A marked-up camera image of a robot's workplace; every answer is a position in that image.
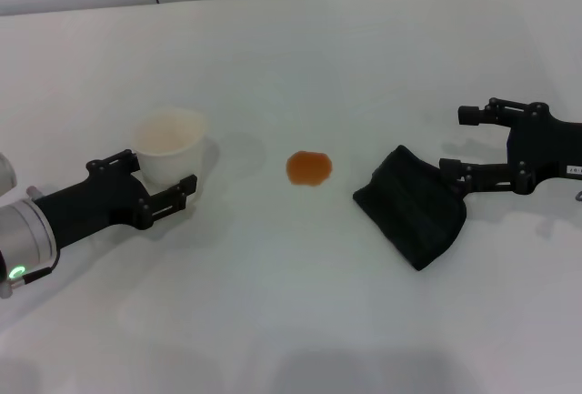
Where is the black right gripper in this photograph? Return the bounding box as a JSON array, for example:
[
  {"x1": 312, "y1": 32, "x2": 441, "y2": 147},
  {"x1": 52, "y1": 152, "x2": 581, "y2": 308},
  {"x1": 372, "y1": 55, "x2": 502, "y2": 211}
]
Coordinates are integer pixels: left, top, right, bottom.
[{"x1": 438, "y1": 96, "x2": 582, "y2": 197}]

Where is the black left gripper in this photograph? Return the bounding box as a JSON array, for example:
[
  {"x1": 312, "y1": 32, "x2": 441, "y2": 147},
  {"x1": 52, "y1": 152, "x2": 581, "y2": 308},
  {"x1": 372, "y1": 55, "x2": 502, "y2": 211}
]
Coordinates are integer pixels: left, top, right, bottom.
[{"x1": 31, "y1": 150, "x2": 199, "y2": 249}]

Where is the white paper cup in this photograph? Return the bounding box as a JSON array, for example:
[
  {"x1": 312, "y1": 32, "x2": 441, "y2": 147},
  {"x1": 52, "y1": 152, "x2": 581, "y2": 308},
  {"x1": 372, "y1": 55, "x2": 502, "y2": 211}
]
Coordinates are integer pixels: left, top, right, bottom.
[{"x1": 133, "y1": 106, "x2": 208, "y2": 188}]

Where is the dark blue rag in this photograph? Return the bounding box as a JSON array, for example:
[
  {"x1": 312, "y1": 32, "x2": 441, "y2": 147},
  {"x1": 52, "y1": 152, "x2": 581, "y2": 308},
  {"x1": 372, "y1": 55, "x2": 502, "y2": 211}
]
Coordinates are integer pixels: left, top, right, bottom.
[{"x1": 352, "y1": 144, "x2": 468, "y2": 272}]

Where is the brown water stain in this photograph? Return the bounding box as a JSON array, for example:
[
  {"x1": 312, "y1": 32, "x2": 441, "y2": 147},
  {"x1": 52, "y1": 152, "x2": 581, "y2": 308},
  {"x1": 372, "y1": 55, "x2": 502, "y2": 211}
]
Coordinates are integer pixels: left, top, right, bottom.
[{"x1": 285, "y1": 150, "x2": 334, "y2": 188}]

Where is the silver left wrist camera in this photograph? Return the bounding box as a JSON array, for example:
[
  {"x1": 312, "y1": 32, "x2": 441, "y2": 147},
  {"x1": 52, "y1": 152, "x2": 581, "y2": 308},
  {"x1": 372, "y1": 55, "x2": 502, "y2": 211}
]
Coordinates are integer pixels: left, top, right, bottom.
[{"x1": 0, "y1": 152, "x2": 18, "y2": 195}]

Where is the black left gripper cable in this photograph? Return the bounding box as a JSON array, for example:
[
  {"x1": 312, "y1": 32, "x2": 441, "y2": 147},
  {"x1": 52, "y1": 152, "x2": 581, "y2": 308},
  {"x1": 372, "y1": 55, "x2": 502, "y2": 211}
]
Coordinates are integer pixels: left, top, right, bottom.
[{"x1": 8, "y1": 265, "x2": 59, "y2": 284}]

